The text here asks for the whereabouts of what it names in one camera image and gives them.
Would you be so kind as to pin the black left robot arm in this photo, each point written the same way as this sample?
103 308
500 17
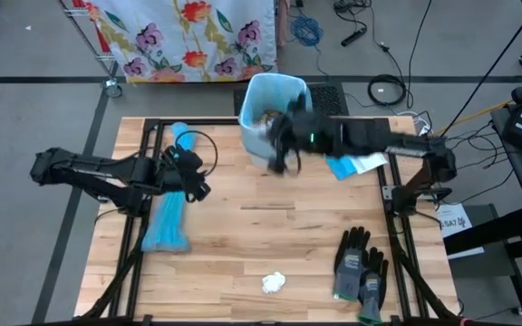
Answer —
98 174

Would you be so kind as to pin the blue white trash bag roll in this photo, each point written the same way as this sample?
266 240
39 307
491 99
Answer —
347 168

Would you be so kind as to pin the thin black pole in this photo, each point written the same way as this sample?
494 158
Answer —
480 79

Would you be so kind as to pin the white tissue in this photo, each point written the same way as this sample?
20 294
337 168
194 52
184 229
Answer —
273 283

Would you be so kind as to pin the floral patterned cloth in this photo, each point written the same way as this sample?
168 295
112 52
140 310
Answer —
175 41

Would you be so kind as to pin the grey black work glove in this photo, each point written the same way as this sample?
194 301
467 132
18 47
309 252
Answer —
350 267
372 290

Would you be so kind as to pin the wooden workbench with bins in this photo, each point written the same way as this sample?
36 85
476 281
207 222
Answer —
150 123

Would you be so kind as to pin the black side desk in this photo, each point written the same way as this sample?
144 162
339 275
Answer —
521 172

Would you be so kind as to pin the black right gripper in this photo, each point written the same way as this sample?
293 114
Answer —
296 133

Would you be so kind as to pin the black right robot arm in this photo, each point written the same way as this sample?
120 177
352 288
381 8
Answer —
370 136

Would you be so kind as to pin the black floor mat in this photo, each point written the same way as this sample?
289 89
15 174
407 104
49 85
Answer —
329 99

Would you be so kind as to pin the pink hanging cloth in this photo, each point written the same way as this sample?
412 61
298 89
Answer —
282 22

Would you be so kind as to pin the white power strip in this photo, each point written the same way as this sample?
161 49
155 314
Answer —
417 118

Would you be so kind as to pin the pale blue trash bag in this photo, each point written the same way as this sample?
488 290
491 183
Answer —
263 93

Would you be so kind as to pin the white paper sign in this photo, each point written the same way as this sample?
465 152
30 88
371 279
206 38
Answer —
453 222

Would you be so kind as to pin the white plastic trash bin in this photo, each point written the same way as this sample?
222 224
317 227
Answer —
256 158

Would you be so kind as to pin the black desk leg base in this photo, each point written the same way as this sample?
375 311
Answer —
492 231

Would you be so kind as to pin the black power strip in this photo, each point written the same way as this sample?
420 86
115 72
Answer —
354 37

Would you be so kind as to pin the bright blue trash bag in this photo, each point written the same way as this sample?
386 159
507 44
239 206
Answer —
168 226

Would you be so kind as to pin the large brown paper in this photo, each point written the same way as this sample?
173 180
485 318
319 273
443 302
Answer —
267 117

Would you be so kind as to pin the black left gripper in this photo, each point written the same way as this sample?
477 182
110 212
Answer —
184 169

